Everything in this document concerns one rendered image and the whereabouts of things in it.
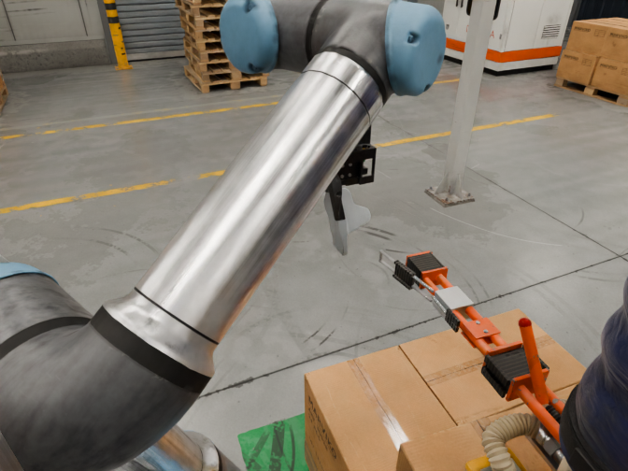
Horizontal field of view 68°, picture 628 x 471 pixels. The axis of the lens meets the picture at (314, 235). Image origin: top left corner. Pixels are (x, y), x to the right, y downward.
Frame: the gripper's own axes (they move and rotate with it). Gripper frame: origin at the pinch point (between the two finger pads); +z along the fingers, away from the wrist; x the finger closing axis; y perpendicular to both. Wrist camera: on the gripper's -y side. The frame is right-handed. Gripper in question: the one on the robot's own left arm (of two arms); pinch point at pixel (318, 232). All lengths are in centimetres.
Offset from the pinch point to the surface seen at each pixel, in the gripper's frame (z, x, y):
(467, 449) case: 58, -13, 31
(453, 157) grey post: 114, 225, 224
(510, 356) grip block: 32, -11, 37
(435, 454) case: 58, -11, 24
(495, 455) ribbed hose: 40, -23, 25
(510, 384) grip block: 32.5, -16.4, 32.4
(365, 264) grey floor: 152, 167, 112
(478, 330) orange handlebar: 32.5, -2.6, 36.4
